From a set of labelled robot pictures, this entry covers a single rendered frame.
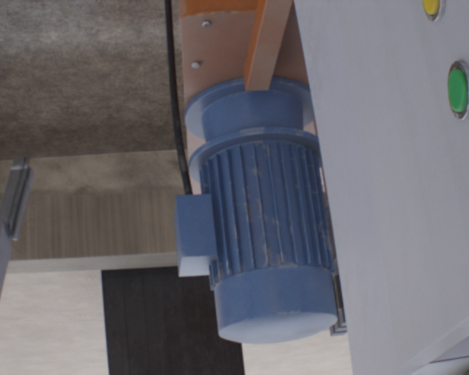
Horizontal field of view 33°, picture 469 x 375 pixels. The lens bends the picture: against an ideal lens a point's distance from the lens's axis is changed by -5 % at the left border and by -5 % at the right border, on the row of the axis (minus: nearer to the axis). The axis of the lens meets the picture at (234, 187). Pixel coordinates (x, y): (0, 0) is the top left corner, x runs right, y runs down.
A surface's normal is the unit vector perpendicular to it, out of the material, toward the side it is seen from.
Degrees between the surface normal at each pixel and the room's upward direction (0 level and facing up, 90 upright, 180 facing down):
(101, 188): 90
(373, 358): 90
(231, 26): 0
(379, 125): 90
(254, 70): 0
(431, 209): 90
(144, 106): 0
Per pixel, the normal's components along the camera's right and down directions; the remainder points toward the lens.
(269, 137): 0.11, 0.92
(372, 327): -0.99, 0.06
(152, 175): 0.10, -0.40
